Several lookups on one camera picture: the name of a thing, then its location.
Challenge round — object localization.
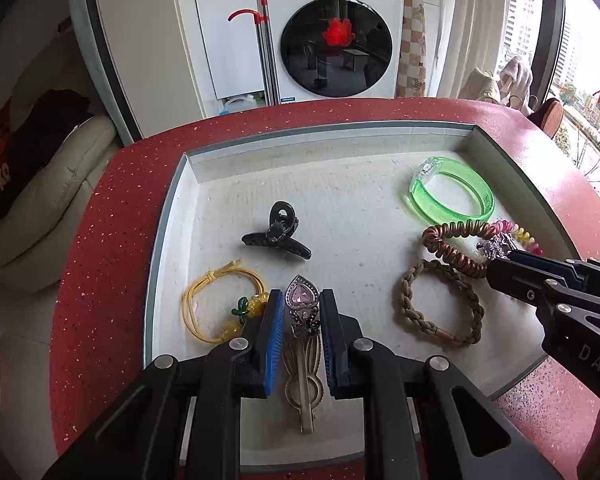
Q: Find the white cabinet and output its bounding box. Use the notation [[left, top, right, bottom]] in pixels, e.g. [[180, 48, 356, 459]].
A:
[[190, 0, 269, 119]]

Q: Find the black claw hair clip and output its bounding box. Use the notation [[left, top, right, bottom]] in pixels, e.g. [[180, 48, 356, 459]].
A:
[[241, 201, 313, 261]]

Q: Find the brown chair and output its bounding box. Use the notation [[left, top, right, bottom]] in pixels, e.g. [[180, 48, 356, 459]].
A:
[[527, 97, 565, 139]]

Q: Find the dark red clothing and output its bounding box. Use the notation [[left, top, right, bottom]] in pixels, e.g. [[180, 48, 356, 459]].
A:
[[0, 89, 94, 221]]

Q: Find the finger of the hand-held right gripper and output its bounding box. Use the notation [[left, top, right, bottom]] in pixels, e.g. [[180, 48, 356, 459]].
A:
[[486, 258, 600, 321], [507, 250, 600, 291]]

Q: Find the grey jewelry tray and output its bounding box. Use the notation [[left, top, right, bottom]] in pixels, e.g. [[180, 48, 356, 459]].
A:
[[142, 121, 581, 468]]

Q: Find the green translucent bangle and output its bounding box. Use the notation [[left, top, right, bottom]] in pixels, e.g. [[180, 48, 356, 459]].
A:
[[409, 156, 496, 227]]

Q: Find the yellow sunflower hair tie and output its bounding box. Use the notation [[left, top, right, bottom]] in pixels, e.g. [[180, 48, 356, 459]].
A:
[[181, 260, 271, 345]]

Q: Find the beige metal hair clip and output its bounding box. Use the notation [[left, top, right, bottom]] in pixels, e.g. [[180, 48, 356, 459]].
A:
[[282, 330, 325, 435]]

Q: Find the red handled mop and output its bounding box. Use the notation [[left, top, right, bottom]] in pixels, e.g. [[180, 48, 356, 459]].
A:
[[228, 0, 281, 107]]

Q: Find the brown spiral hair tie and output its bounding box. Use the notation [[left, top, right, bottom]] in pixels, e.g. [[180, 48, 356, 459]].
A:
[[422, 221, 501, 276]]

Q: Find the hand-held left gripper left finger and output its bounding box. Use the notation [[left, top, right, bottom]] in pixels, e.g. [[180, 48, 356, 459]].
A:
[[42, 289, 287, 480]]

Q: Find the white curtain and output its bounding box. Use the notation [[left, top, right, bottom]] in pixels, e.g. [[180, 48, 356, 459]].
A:
[[432, 0, 514, 102]]

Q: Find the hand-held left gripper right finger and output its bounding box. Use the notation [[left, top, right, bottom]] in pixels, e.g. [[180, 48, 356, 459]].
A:
[[319, 289, 563, 480]]

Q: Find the pink heart hair clip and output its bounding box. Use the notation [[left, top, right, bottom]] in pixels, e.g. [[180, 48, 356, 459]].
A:
[[285, 274, 323, 341]]

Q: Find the multicoloured spiral hair tie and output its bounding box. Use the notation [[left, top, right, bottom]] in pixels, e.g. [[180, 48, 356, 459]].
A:
[[490, 219, 545, 257]]

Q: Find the white detergent jug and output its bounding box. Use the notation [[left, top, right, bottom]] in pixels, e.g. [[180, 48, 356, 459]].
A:
[[222, 92, 266, 112]]

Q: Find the checked cloth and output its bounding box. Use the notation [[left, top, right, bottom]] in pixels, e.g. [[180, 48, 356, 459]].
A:
[[396, 0, 427, 100]]

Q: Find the cream sofa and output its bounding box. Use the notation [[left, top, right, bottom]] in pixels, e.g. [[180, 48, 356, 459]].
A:
[[0, 45, 122, 297]]

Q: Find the beige braided hair tie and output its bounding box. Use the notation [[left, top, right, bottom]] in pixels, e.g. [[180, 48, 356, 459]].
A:
[[394, 259, 485, 347]]

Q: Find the pale pink towel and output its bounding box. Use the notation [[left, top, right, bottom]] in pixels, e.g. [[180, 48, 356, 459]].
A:
[[497, 56, 535, 116]]

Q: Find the silver rhinestone hair clip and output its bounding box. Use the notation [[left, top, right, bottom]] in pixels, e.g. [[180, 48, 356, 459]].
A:
[[476, 232, 523, 261]]

